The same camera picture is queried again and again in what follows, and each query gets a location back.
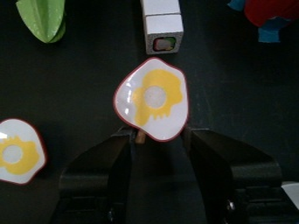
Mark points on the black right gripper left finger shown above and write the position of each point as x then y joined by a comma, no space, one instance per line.
94,172

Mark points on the red toy with blue fins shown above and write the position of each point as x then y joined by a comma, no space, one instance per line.
269,16

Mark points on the white toy sushi roll block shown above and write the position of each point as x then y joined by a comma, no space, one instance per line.
162,24

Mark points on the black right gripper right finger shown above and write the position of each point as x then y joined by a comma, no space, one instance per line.
234,175

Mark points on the white object at table edge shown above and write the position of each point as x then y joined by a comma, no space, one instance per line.
292,194

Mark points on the green toy leaf vegetable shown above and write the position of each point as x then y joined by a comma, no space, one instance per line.
43,18

